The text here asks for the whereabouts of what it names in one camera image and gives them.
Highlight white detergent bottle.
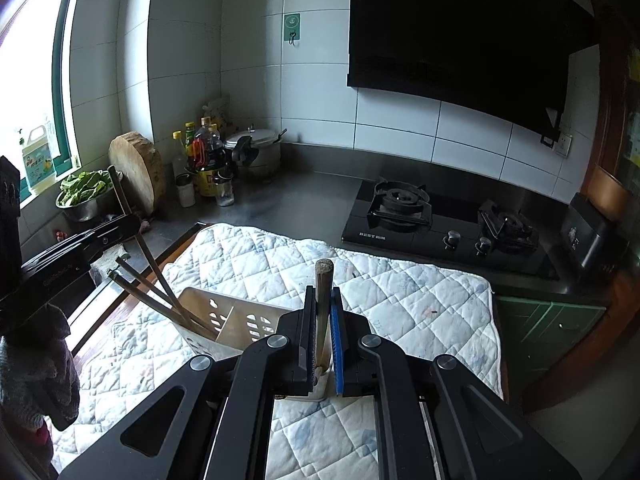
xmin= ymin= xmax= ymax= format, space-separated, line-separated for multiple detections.
xmin=17 ymin=115 xmax=56 ymax=193

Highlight black countertop appliance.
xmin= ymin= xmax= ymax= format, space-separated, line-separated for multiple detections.
xmin=559 ymin=192 xmax=631 ymax=281

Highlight wooden chopstick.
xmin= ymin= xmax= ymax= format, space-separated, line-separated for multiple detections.
xmin=107 ymin=165 xmax=193 ymax=323
xmin=116 ymin=256 xmax=217 ymax=336
xmin=107 ymin=269 xmax=208 ymax=341
xmin=314 ymin=258 xmax=335 ymax=378

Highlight wooden cabinet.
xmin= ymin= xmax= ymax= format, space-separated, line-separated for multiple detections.
xmin=582 ymin=0 xmax=640 ymax=221

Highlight person's left hand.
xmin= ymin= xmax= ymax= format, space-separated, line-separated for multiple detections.
xmin=0 ymin=302 xmax=82 ymax=433

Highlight white quilted mat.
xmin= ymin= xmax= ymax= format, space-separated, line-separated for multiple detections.
xmin=50 ymin=222 xmax=503 ymax=480

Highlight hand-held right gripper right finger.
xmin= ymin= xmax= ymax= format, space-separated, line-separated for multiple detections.
xmin=327 ymin=286 xmax=583 ymax=480

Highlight cream plastic utensil holder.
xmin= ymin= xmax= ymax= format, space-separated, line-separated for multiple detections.
xmin=172 ymin=286 xmax=333 ymax=401

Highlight round wooden chopping board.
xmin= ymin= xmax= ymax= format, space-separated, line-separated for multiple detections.
xmin=109 ymin=131 xmax=167 ymax=216

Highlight window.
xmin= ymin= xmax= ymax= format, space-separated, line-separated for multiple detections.
xmin=0 ymin=0 xmax=83 ymax=196

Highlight green wall hook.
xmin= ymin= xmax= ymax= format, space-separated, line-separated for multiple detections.
xmin=282 ymin=12 xmax=302 ymax=46

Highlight metal bowl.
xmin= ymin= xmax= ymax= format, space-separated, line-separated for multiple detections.
xmin=55 ymin=170 xmax=118 ymax=223

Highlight small glass jar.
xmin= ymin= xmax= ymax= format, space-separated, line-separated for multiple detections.
xmin=216 ymin=172 xmax=236 ymax=207
xmin=175 ymin=174 xmax=197 ymax=208

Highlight metal pressure cooker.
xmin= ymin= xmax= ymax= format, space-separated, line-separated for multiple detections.
xmin=222 ymin=125 xmax=288 ymax=181

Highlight green leafy vegetables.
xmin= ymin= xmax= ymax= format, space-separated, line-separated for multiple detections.
xmin=57 ymin=170 xmax=113 ymax=207

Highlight green base cabinet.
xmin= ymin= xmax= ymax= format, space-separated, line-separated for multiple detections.
xmin=495 ymin=295 xmax=621 ymax=391

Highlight pale food package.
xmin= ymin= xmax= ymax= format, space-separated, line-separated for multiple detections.
xmin=202 ymin=94 xmax=232 ymax=131

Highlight black range hood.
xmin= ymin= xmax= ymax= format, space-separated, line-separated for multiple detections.
xmin=337 ymin=0 xmax=601 ymax=136

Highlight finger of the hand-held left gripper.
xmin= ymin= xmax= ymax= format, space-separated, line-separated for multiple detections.
xmin=75 ymin=214 xmax=144 ymax=267

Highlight yellow tin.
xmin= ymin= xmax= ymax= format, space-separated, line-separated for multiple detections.
xmin=195 ymin=167 xmax=221 ymax=197

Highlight grey rag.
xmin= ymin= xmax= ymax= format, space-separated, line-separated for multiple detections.
xmin=90 ymin=245 xmax=132 ymax=282

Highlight black gas stove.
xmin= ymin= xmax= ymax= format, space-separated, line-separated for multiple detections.
xmin=341 ymin=177 xmax=561 ymax=281

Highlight large dark soy sauce bottle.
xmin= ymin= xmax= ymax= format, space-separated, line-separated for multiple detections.
xmin=192 ymin=117 xmax=226 ymax=171

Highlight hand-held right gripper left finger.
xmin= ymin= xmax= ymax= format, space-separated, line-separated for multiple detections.
xmin=59 ymin=286 xmax=318 ymax=480

